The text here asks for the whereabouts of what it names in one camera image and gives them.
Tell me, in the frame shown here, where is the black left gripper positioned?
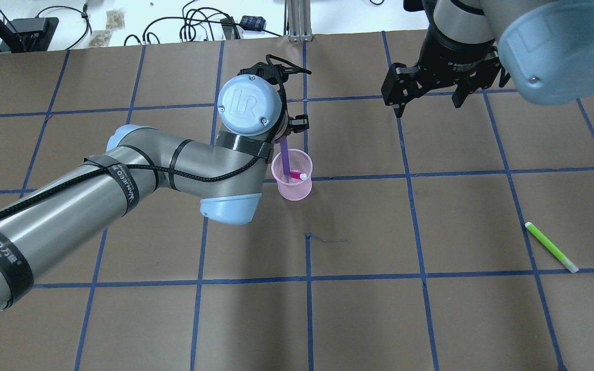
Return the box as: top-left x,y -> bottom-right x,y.
240,56 -> 310,142

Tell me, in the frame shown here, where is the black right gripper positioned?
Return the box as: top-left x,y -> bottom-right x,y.
381,26 -> 510,118

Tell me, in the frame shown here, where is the purple highlighter pen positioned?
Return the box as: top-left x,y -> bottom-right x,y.
279,137 -> 291,182

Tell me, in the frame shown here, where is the pink highlighter pen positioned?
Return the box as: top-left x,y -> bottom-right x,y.
290,172 -> 308,181

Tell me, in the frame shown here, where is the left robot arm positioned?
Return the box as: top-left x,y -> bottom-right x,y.
0,54 -> 311,311

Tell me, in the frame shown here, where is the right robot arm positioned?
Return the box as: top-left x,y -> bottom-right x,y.
381,1 -> 594,118

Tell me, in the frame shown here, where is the pink mesh cup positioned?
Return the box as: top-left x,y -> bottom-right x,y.
271,149 -> 313,200

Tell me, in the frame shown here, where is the green highlighter pen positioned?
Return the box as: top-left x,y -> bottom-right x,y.
524,222 -> 579,273

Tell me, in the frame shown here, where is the aluminium frame post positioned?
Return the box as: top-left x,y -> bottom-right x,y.
284,1 -> 313,42

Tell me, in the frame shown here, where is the black cable bundle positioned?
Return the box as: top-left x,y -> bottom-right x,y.
124,0 -> 282,47

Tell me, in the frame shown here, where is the black camera stand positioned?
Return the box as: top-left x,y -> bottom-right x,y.
0,13 -> 59,53

